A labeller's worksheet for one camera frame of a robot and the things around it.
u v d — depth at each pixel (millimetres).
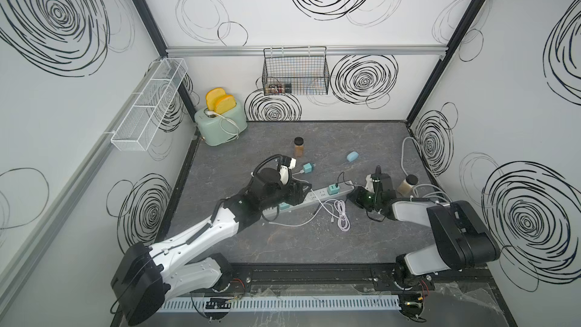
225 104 994
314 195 916
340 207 889
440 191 962
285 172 655
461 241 442
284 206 666
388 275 742
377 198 739
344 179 970
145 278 385
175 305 694
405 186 885
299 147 991
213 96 1020
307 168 989
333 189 885
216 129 1026
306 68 963
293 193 646
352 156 1045
